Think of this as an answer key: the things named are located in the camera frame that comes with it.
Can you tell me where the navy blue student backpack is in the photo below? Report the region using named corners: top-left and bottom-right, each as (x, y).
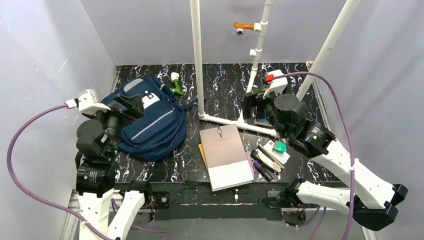
top-left (101, 76), bottom-right (198, 161)

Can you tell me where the grey white photography portfolio book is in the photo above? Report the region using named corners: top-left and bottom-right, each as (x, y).
top-left (199, 124), bottom-right (254, 192)

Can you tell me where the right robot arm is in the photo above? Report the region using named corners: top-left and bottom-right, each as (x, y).
top-left (242, 92), bottom-right (408, 231)

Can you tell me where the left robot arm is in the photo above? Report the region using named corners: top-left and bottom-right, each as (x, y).
top-left (75, 89), bottom-right (153, 240)

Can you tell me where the Animal Farm paperback book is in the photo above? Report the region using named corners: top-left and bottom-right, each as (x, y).
top-left (253, 107), bottom-right (272, 128)

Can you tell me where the white eraser box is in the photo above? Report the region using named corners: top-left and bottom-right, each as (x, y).
top-left (263, 140), bottom-right (275, 151)

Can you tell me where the green pencil sharpener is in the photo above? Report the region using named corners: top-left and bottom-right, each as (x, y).
top-left (272, 141), bottom-right (287, 154)

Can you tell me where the pink highlighter pen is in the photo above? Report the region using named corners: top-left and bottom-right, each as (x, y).
top-left (245, 152), bottom-right (255, 177)

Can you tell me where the green white pipe fitting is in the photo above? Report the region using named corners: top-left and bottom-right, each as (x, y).
top-left (170, 72), bottom-right (184, 96)

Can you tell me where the transparent pencil case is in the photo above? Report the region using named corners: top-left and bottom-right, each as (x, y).
top-left (257, 143), bottom-right (290, 173)

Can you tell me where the yellow book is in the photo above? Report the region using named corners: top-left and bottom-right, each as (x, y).
top-left (198, 143), bottom-right (208, 168)

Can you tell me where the black marker pen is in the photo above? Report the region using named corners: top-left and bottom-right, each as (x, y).
top-left (250, 150), bottom-right (274, 182)

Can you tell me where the orange tap on pipe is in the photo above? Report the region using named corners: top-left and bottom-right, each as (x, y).
top-left (233, 22), bottom-right (255, 31)

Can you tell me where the white PVC pipe frame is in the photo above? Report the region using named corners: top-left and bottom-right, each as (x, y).
top-left (189, 0), bottom-right (361, 138)

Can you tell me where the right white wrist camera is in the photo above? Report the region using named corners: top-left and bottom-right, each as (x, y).
top-left (263, 69), bottom-right (288, 99)

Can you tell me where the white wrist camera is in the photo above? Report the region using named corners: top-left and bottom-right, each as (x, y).
top-left (263, 69), bottom-right (288, 99)
top-left (65, 89), bottom-right (111, 116)

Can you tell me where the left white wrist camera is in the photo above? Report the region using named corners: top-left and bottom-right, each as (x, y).
top-left (65, 89), bottom-right (111, 116)

